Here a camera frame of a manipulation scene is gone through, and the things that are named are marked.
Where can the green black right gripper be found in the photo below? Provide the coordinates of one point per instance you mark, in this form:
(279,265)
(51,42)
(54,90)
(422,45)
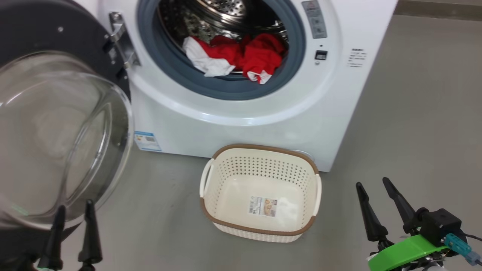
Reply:
(406,250)

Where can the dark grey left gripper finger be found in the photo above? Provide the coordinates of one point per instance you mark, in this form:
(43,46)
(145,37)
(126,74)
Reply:
(54,244)
(90,241)

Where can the round glass washer door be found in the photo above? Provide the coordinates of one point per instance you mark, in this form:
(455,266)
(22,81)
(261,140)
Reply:
(56,131)

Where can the red and white garment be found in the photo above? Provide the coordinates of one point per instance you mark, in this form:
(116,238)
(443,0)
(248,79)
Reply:
(260,54)

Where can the product label sticker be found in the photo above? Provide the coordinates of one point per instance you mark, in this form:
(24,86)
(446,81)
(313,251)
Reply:
(263,206)

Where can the cream plastic laundry basket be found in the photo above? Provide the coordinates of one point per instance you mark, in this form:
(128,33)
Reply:
(260,188)

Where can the white front-load washing machine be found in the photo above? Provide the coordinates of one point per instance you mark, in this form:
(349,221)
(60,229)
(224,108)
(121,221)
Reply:
(244,128)

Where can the metal door hinge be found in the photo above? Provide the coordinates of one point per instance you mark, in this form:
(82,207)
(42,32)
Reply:
(122,37)

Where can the blue energy label sticker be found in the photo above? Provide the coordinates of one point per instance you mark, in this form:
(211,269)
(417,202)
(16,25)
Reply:
(147,141)

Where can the grey warning sticker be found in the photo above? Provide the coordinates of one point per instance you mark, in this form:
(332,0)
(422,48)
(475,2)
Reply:
(314,19)

